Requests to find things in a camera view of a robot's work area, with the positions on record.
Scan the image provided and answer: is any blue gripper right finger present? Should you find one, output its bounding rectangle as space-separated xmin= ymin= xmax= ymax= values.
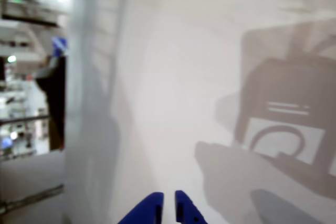
xmin=175 ymin=190 xmax=208 ymax=224

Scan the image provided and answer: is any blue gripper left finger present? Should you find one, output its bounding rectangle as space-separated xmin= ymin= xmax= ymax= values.
xmin=117 ymin=191 xmax=165 ymax=224

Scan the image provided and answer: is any blue patterned sign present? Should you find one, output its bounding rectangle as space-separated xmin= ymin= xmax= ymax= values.
xmin=51 ymin=37 xmax=69 ymax=57

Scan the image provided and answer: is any grey metal rail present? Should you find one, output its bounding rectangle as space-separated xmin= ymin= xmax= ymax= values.
xmin=0 ymin=184 xmax=65 ymax=210

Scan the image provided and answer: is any dark brown post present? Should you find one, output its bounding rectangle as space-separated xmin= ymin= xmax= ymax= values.
xmin=35 ymin=55 xmax=66 ymax=151

